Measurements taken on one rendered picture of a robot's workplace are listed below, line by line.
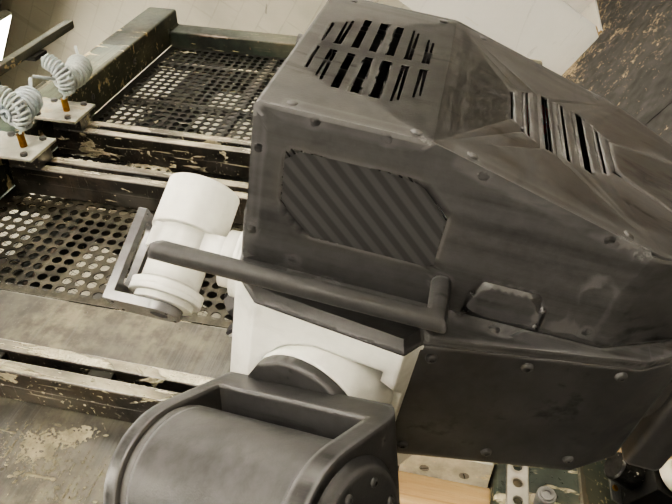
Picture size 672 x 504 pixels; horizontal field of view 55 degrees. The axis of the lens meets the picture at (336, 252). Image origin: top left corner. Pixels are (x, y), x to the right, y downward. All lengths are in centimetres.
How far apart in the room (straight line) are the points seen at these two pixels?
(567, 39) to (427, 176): 414
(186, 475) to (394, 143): 21
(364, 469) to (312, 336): 10
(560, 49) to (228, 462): 427
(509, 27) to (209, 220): 398
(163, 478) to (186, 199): 26
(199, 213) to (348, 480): 30
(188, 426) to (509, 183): 23
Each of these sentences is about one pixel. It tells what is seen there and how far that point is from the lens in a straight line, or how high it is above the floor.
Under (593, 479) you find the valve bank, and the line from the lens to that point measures 100.
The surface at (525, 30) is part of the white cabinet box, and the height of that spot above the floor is 38.
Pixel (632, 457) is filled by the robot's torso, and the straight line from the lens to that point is 59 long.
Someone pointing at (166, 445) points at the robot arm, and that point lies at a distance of 39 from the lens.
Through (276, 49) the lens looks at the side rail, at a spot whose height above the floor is 152.
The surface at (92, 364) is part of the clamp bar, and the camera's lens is 107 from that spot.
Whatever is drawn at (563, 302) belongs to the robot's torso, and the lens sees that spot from 41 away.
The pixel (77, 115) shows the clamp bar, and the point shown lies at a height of 181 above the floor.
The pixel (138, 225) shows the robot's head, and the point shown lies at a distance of 58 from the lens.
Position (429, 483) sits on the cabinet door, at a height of 96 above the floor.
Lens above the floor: 141
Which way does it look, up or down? 11 degrees down
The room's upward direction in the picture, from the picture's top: 58 degrees counter-clockwise
